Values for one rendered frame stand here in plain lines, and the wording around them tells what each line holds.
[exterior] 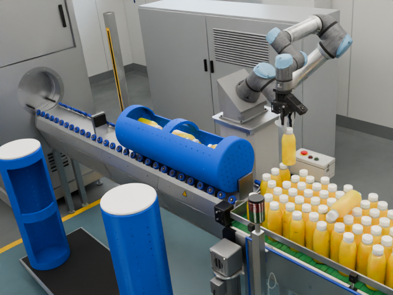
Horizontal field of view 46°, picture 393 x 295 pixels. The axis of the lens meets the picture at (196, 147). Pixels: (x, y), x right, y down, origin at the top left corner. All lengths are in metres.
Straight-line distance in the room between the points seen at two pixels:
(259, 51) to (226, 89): 1.38
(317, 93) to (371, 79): 1.07
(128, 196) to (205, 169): 0.40
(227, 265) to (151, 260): 0.42
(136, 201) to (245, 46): 2.22
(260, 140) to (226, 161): 0.50
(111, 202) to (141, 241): 0.24
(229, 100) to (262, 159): 0.41
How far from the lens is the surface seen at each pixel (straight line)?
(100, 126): 3.29
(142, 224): 2.24
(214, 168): 2.26
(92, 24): 7.53
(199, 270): 3.39
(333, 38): 2.47
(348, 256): 1.93
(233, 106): 2.66
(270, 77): 2.57
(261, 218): 1.80
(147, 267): 2.39
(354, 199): 2.01
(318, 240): 1.97
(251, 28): 4.03
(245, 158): 2.38
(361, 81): 5.06
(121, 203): 2.27
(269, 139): 2.78
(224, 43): 4.28
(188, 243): 3.63
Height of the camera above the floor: 2.23
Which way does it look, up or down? 26 degrees down
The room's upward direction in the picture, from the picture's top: 6 degrees counter-clockwise
